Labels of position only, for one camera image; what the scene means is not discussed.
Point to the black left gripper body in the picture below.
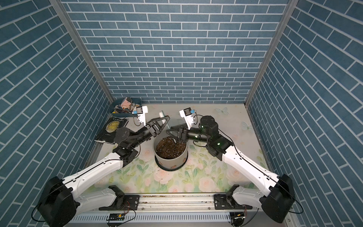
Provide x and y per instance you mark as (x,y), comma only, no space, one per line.
(153,134)

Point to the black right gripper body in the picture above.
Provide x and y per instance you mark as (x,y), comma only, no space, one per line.
(185,130)

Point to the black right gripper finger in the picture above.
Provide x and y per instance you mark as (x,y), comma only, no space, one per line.
(180,126)
(174,132)

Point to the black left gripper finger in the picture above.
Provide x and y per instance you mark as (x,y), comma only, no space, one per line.
(163,125)
(155,120)

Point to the white ceramic pot with soil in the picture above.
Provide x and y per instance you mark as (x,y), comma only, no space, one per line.
(166,148)

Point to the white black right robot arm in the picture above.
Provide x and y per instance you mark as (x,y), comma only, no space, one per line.
(278,193)

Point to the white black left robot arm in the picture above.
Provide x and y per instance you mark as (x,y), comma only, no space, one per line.
(63,199)

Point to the teal tray with clutter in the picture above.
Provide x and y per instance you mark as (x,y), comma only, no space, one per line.
(124,107)

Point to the black book gold cover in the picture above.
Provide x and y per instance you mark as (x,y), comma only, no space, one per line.
(108,132)

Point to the white vent grille strip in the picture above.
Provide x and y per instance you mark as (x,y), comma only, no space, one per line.
(148,217)

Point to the left green circuit board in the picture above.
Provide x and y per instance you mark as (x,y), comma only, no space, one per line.
(116,217)

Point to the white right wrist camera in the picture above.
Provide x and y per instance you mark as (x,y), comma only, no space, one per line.
(188,115)

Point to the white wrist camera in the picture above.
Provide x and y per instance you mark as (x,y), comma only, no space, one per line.
(188,115)
(141,114)

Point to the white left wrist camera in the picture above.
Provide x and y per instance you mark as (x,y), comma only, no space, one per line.
(141,114)

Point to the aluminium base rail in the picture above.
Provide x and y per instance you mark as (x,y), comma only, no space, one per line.
(245,199)

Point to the aluminium corner post left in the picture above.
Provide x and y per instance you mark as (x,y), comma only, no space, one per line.
(67,22)

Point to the aluminium corner post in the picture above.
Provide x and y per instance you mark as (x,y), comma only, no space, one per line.
(291,5)
(67,22)

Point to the aluminium corner post right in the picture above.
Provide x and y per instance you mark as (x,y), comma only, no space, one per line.
(291,5)

